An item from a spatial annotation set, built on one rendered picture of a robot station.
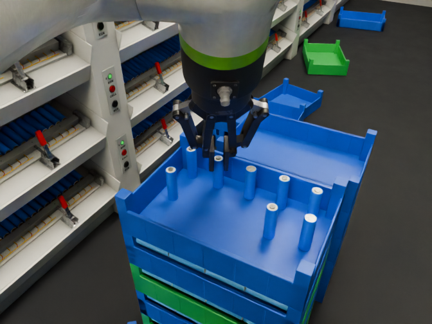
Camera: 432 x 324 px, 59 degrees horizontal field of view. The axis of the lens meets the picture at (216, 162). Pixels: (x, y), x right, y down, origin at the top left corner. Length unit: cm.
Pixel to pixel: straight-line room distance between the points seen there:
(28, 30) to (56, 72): 73
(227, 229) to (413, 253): 73
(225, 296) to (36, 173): 55
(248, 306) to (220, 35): 40
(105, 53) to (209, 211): 50
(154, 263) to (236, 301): 15
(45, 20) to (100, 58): 76
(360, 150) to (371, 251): 36
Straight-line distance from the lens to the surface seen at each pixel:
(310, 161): 91
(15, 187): 94
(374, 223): 127
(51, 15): 21
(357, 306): 107
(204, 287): 61
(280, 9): 200
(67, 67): 93
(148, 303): 77
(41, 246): 107
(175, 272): 63
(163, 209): 66
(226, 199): 67
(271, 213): 57
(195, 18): 33
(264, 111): 51
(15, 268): 105
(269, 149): 92
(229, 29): 34
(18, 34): 18
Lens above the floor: 86
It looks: 38 degrees down
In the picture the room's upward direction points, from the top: straight up
